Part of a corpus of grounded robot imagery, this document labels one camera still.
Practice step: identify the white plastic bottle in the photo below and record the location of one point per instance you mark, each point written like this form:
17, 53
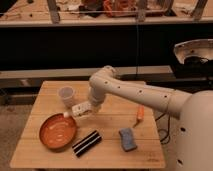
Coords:
79, 110

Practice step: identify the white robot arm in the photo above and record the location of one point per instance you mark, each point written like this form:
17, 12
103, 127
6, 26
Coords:
194, 110

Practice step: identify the orange ceramic bowl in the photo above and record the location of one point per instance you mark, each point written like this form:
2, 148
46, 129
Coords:
57, 131

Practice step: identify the translucent plastic cup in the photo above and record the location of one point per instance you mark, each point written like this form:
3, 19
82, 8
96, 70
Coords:
67, 96

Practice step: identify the blue sponge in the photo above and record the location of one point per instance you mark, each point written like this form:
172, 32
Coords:
127, 139

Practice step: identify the wooden table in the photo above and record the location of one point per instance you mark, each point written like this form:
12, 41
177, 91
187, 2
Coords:
110, 139

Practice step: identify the black striped block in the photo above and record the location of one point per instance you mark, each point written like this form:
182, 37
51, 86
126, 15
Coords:
87, 143

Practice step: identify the orange crate on shelf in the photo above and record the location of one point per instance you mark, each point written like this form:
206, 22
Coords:
119, 8

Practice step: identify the orange handled tool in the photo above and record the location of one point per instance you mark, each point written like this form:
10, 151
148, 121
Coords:
140, 115

